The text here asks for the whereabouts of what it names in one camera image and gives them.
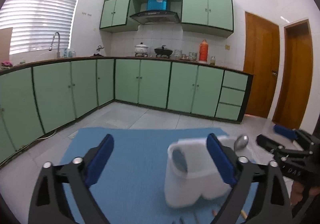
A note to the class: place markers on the red cloth on counter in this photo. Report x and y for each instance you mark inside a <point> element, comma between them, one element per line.
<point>6,64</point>

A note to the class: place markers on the small kettle on counter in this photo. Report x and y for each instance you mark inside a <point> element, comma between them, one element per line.
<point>98,51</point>

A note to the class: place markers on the wooden door left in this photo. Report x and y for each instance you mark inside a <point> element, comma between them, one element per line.
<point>262,53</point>

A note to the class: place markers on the green upper wall cabinets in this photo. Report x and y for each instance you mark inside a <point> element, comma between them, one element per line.
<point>215,17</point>

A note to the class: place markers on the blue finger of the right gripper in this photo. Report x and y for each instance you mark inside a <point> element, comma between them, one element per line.
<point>293,134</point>
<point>272,146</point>

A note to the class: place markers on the orange thermos flask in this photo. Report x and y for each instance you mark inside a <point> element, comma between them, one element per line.
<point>203,51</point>

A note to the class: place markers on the white two-compartment utensil holder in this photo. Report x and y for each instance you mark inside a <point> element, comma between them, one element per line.
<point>191,174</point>

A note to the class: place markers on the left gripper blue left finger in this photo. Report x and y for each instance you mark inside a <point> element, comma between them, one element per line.
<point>49,203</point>

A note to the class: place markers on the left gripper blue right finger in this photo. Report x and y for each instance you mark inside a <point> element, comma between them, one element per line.
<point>271,202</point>

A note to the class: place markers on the steel teaspoon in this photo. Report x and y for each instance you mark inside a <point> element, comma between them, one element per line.
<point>241,143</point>

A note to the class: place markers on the black wok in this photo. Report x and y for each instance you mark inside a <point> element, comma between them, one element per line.
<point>163,52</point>

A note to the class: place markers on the white enamel pot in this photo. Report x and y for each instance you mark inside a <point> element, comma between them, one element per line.
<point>141,50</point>

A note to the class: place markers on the wooden door right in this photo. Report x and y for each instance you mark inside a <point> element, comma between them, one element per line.
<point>297,76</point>

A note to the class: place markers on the blue tablecloth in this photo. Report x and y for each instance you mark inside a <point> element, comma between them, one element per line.
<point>131,186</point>

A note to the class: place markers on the glass jar on counter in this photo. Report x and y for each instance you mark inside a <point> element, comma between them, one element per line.
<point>212,60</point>

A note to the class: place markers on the cardboard box with label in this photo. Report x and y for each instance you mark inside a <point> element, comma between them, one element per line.
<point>5,40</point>

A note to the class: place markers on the person's right hand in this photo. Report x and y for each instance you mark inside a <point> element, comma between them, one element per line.
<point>297,192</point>

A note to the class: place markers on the black range hood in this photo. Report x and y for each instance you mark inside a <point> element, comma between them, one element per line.
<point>156,17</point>

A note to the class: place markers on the window with white blinds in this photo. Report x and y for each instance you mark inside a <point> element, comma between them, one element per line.
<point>38,24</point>

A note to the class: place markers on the green lower kitchen cabinets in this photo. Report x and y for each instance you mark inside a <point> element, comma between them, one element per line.
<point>41,97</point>

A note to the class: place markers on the wooden door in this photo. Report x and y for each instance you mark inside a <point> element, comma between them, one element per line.
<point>262,53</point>
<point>297,76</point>

